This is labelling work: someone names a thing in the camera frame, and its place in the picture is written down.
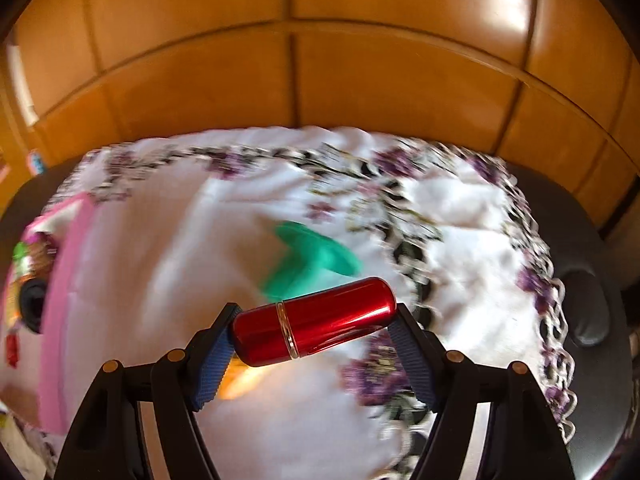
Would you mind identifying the wooden cabinet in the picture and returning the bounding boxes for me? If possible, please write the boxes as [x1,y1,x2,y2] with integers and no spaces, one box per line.
[0,0,640,241]

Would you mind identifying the red metallic capsule tube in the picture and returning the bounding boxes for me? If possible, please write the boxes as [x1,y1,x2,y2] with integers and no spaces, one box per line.
[231,276,398,367]

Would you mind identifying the white embroidered floral tablecloth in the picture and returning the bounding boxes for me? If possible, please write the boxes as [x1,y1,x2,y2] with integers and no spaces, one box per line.
[0,125,578,480]

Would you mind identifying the black ring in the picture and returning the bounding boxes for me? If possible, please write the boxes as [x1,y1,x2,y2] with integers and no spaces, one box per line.
[19,277,48,333]

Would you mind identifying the pink box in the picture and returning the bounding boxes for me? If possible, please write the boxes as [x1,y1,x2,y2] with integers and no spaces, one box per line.
[0,195,98,433]

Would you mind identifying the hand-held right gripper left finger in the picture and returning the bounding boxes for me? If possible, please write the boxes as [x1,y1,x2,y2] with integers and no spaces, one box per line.
[54,302,241,480]

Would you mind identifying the brown toy blocks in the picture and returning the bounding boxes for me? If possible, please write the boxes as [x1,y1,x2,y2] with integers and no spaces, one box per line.
[27,232,61,281]

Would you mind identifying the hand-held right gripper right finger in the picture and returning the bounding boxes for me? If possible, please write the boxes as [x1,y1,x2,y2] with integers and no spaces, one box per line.
[387,305,573,480]

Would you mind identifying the green plastic toy piece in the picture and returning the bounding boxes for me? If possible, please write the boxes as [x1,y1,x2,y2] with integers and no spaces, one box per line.
[260,221,362,300]

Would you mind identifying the black leather stool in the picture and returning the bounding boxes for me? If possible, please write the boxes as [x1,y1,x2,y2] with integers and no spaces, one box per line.
[0,162,633,480]

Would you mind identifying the orange linked cube blocks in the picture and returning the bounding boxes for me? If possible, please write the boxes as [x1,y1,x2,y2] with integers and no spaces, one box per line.
[220,355,261,401]

